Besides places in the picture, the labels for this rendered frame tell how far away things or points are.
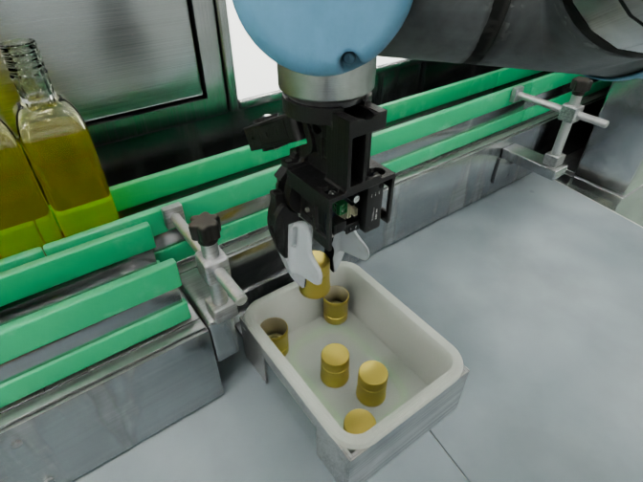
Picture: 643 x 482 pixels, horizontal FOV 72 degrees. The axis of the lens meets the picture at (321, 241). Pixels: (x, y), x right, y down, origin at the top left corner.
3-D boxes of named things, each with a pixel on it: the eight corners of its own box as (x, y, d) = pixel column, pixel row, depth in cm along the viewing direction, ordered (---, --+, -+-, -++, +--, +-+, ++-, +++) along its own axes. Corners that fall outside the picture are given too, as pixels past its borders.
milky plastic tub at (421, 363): (344, 297, 67) (346, 254, 62) (459, 406, 53) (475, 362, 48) (243, 352, 59) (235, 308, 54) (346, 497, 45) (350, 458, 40)
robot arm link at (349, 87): (255, 30, 33) (342, 14, 36) (260, 91, 35) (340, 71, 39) (315, 54, 28) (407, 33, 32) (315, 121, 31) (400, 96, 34)
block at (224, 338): (210, 302, 58) (202, 262, 54) (245, 349, 52) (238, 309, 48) (185, 314, 57) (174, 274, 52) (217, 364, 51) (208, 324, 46)
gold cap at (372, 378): (391, 396, 52) (395, 375, 50) (368, 412, 51) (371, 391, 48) (371, 376, 55) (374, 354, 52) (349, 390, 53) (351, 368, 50)
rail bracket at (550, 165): (498, 171, 91) (531, 58, 77) (576, 208, 81) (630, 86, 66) (483, 179, 89) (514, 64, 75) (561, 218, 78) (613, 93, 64)
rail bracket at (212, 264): (195, 254, 55) (174, 166, 47) (263, 342, 44) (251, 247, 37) (172, 264, 54) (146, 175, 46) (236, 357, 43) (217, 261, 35)
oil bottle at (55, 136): (124, 249, 57) (64, 82, 43) (140, 273, 53) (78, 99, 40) (78, 266, 54) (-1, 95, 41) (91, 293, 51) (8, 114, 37)
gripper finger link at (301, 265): (305, 321, 43) (316, 245, 38) (273, 287, 47) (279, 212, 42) (329, 311, 45) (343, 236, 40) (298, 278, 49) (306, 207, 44)
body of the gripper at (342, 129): (325, 259, 37) (326, 125, 30) (272, 212, 43) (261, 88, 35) (391, 227, 41) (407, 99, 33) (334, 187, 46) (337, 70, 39)
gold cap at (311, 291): (336, 290, 50) (337, 261, 48) (311, 304, 49) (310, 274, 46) (318, 273, 53) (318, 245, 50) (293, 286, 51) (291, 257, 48)
